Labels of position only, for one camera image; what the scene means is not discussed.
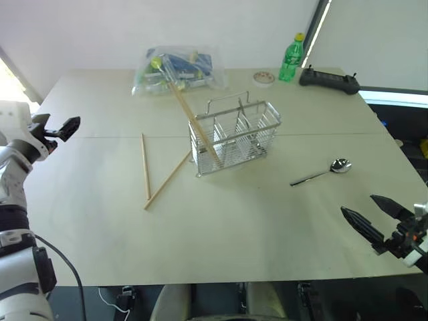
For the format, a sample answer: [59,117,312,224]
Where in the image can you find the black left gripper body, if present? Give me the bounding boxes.
[29,113,65,156]

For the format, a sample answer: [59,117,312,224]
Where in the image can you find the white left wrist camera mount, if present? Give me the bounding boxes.
[0,101,47,163]

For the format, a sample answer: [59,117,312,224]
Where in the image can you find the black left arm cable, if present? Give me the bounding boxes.
[32,233,88,321]

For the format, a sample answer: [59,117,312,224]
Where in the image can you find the green plastic soda bottle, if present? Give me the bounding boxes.
[278,32,306,82]

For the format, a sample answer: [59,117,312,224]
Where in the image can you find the steel wire cutlery basket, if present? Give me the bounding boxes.
[188,90,283,178]

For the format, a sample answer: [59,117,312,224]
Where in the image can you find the thin white cable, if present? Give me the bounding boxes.
[98,286,131,317]

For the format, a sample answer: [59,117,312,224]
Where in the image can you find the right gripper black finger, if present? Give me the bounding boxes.
[340,206,386,250]
[369,195,416,221]

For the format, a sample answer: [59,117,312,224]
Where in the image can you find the wooden chopstick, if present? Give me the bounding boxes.
[166,79,221,168]
[144,150,193,211]
[169,79,224,167]
[140,133,152,200]

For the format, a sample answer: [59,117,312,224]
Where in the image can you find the beige rounded shape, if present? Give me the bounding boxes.
[149,284,192,321]

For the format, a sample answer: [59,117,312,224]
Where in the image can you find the clear plastic bag of items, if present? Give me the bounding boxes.
[130,44,229,98]

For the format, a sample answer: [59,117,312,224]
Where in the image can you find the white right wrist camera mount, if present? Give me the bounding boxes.
[403,202,428,268]

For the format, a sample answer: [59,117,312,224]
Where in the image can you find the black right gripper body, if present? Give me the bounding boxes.
[372,215,426,261]

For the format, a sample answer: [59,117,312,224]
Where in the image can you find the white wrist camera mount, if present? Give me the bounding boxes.
[0,101,47,163]
[403,202,428,268]

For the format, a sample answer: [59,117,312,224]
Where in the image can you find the steel spoon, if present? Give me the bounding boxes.
[289,157,353,188]

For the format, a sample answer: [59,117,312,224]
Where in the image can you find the small white dish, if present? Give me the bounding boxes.
[251,70,276,89]

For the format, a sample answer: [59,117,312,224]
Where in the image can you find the black handheld controller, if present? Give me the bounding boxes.
[298,64,362,96]

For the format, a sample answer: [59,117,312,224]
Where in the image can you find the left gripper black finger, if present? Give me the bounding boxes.
[58,116,81,134]
[56,120,82,144]

